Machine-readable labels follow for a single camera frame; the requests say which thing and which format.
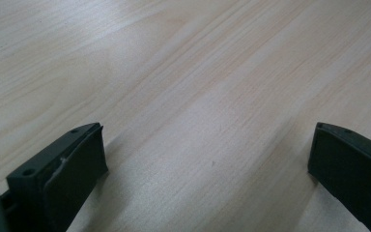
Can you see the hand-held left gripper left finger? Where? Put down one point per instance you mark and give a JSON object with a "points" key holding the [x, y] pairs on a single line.
{"points": [[67, 180]]}

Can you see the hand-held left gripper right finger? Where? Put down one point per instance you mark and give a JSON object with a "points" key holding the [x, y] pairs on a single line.
{"points": [[351, 174]]}

